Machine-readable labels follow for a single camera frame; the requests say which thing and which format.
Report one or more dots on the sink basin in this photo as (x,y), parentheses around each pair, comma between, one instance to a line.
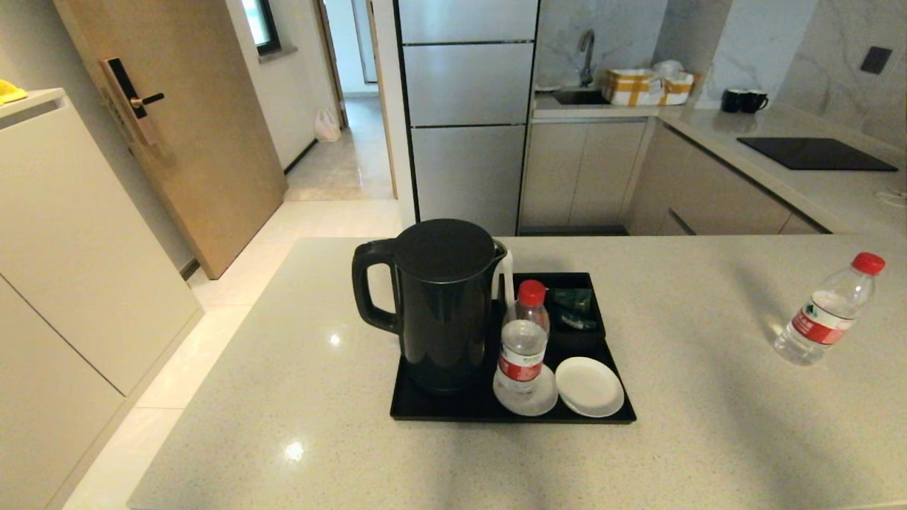
(577,98)

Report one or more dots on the white cabinet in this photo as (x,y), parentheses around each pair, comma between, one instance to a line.
(64,297)

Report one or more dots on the red-capped water bottle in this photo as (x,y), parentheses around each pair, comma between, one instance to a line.
(524,347)
(825,315)

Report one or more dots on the black mug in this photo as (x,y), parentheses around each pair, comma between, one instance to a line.
(754,101)
(732,100)

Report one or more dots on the white saucer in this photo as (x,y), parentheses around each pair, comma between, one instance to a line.
(549,400)
(589,386)

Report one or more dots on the yellow checked white basket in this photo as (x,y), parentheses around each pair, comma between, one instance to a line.
(641,86)

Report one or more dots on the wooden door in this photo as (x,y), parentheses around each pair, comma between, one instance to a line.
(191,120)

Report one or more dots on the dark framed window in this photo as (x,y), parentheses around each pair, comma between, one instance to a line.
(262,25)

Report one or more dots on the black tea bag box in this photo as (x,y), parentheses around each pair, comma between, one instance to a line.
(592,336)

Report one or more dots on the yellow object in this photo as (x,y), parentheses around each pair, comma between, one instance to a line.
(10,92)

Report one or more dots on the silver refrigerator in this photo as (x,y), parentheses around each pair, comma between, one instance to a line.
(468,106)

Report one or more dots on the chrome faucet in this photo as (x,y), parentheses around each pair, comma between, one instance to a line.
(587,57)

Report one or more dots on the black electric kettle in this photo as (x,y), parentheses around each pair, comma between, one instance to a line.
(443,312)

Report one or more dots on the green tea packet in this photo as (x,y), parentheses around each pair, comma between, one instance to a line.
(574,306)

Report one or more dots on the dark wall socket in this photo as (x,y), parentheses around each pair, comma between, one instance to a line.
(876,60)

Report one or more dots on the black serving tray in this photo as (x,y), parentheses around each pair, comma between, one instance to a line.
(453,407)

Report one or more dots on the beige kitchen cabinets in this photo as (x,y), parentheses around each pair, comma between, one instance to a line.
(638,180)

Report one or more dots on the white plastic bag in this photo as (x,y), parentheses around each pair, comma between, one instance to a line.
(327,126)

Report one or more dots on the black induction cooktop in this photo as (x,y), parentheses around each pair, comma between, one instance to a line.
(815,153)

